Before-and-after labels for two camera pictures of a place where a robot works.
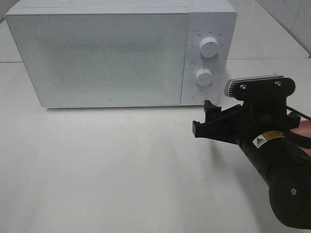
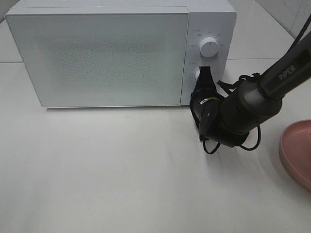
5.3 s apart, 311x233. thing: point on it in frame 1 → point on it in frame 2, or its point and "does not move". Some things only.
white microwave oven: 107,53 does not move
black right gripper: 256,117 → 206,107
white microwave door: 80,59 does not move
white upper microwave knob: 209,46 does not move
